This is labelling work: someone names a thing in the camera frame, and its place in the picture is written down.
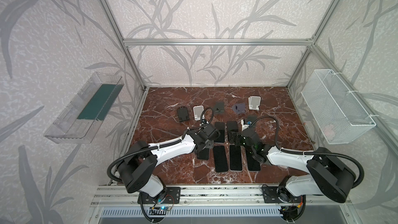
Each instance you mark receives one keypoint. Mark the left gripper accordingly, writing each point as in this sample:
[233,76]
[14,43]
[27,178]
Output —
[210,132]

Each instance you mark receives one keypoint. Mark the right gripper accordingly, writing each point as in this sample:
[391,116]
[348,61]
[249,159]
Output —
[244,135]

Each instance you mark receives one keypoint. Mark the purple phone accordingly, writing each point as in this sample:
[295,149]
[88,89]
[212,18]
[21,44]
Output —
[203,154]

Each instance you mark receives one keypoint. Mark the teal phone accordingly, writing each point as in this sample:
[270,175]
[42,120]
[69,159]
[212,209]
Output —
[221,127]

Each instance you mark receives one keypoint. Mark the silver phone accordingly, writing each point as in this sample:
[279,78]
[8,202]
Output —
[235,158]

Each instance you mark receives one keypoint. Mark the black folding phone stand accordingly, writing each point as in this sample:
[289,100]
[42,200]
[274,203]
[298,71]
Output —
[183,114]

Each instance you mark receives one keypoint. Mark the black phone from folding stand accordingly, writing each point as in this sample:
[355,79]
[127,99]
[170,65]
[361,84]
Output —
[220,159]

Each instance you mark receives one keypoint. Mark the white folding phone stand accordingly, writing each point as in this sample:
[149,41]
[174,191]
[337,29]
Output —
[254,102]

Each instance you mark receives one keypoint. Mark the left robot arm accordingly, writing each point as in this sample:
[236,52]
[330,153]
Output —
[135,169]

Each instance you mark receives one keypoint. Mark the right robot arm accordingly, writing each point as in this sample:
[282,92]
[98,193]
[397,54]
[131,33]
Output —
[326,175]

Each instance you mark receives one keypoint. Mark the dark round phone stand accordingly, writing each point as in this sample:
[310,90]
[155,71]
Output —
[250,119]

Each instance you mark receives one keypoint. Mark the white stand under purple phone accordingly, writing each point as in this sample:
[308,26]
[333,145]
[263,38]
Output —
[197,111]

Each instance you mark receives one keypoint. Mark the grey round stand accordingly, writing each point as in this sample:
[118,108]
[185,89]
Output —
[219,107]

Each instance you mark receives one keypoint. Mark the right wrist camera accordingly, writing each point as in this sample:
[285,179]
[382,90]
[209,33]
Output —
[245,124]

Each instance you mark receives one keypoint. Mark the white wire mesh basket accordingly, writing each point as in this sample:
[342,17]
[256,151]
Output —
[337,111]

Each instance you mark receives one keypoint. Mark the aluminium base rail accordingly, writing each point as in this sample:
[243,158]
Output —
[189,195]

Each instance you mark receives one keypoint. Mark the aluminium frame crossbar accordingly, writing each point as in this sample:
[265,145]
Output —
[216,42]

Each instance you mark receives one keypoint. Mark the clear plastic wall bin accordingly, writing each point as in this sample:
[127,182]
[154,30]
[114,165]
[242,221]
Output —
[82,118]

